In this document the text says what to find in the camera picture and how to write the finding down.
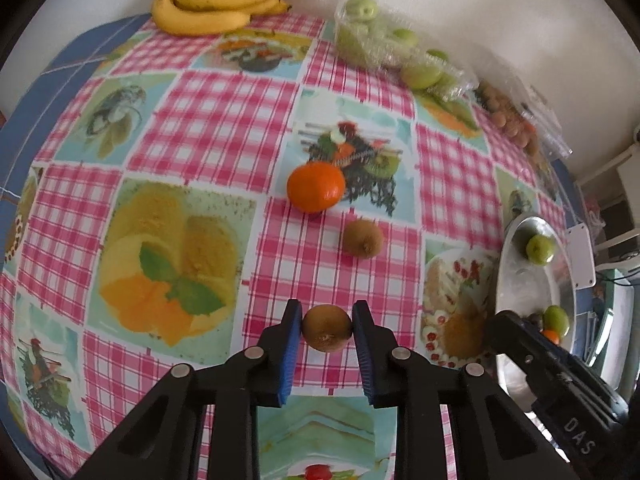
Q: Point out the pile of brown longans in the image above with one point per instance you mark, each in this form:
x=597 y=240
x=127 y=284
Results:
x=505 y=115

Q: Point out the pile of green apples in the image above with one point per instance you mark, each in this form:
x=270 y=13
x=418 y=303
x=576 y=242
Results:
x=422 y=75

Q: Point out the clear plastic punnet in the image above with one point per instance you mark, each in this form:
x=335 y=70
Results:
x=360 y=45

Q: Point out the small orange mandarin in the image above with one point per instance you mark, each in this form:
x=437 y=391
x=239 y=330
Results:
x=551 y=336

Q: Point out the silver metal bowl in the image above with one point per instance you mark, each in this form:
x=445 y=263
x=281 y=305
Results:
x=520 y=290

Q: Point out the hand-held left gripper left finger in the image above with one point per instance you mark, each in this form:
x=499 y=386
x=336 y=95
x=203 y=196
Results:
x=290 y=355

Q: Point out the clear plastic box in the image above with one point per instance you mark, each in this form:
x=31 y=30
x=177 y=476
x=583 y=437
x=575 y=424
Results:
x=545 y=120

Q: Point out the dark purple plum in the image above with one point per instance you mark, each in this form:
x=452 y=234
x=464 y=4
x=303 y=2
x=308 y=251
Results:
x=536 y=320

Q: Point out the checkered fruit print tablecloth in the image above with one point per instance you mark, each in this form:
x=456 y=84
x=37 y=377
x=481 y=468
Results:
x=220 y=125

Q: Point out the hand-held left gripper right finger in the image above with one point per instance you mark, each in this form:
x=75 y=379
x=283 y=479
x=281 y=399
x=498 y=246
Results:
x=364 y=355

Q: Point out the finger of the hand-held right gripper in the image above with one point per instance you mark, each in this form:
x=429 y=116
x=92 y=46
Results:
x=520 y=342

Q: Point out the small green fruit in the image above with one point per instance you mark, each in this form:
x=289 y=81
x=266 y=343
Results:
x=539 y=250

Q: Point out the brown kiwi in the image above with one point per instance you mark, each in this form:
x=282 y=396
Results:
x=327 y=329
x=362 y=240

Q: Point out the green mango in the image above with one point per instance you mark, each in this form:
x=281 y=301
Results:
x=556 y=319

